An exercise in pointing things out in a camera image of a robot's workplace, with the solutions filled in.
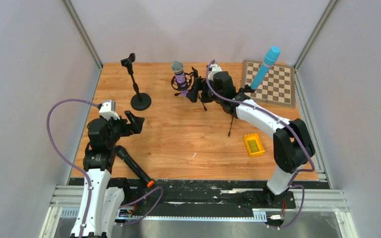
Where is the round base microphone stand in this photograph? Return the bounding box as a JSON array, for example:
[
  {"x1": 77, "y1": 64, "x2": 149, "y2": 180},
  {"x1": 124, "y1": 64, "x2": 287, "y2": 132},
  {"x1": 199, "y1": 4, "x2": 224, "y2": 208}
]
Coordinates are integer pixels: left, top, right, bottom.
[{"x1": 121, "y1": 53, "x2": 152, "y2": 111}]

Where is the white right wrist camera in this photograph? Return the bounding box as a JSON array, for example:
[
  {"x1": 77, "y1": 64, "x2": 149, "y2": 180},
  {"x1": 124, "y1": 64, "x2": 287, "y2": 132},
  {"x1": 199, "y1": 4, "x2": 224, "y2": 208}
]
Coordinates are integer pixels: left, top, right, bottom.
[{"x1": 206, "y1": 63, "x2": 222, "y2": 80}]

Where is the black tripod clip stand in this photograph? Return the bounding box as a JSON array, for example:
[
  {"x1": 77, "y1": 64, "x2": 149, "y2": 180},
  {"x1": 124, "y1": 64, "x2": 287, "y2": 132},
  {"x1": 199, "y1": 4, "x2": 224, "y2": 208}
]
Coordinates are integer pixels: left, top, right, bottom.
[{"x1": 227, "y1": 84, "x2": 256, "y2": 137}]

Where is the black microphone orange ring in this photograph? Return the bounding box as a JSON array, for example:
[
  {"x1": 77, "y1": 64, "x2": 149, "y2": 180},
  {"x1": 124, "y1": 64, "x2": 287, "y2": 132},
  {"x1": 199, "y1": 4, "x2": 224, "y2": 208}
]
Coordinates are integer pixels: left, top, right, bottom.
[{"x1": 114, "y1": 145, "x2": 155, "y2": 189}]

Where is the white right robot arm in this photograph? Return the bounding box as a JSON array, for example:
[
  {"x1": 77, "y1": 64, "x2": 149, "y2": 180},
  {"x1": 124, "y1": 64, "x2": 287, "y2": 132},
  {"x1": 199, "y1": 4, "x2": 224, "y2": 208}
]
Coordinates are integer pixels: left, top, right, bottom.
[{"x1": 187, "y1": 71, "x2": 316, "y2": 196}]

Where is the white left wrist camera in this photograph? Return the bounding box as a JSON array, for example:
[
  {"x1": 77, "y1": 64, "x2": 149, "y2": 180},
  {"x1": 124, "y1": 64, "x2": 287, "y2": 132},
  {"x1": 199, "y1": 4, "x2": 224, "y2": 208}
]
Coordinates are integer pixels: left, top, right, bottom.
[{"x1": 99, "y1": 99, "x2": 121, "y2": 121}]

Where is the yellow toy brick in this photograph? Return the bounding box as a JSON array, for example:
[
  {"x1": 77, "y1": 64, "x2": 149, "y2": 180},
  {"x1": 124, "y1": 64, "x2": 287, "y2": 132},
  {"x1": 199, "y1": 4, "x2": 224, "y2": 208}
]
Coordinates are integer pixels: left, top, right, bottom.
[{"x1": 244, "y1": 133, "x2": 265, "y2": 157}]

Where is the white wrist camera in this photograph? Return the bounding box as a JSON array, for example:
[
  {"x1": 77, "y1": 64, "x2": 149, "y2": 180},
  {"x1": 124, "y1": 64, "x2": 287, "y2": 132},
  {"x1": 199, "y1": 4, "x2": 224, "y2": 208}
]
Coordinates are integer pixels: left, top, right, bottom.
[
  {"x1": 206, "y1": 63, "x2": 222, "y2": 80},
  {"x1": 99, "y1": 99, "x2": 121, "y2": 121}
]

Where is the tripod stand with shock mount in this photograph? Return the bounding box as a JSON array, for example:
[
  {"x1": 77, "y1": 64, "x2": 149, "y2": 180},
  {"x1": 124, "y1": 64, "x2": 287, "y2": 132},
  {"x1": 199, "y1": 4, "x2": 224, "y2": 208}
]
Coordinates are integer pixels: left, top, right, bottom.
[{"x1": 171, "y1": 67, "x2": 207, "y2": 111}]

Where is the purple glitter microphone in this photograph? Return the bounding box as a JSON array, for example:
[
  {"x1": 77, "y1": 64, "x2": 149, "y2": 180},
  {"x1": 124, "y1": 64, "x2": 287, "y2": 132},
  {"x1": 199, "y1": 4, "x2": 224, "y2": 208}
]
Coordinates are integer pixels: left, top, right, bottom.
[{"x1": 171, "y1": 60, "x2": 191, "y2": 97}]

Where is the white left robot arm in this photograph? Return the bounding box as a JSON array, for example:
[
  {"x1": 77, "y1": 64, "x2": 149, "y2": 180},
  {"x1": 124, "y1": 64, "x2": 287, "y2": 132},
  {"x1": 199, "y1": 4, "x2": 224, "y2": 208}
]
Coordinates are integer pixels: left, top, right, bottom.
[{"x1": 70, "y1": 111, "x2": 145, "y2": 238}]

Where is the wooden chessboard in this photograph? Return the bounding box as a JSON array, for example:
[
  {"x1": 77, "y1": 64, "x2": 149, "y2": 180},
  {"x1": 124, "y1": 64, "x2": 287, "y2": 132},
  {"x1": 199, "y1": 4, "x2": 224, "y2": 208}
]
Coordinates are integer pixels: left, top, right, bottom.
[{"x1": 241, "y1": 60, "x2": 296, "y2": 108}]

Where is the blue toy microphone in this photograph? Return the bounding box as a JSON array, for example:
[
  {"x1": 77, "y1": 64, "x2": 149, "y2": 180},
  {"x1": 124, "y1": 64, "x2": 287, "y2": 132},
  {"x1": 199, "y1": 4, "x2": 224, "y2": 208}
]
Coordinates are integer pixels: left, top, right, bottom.
[{"x1": 250, "y1": 46, "x2": 281, "y2": 90}]

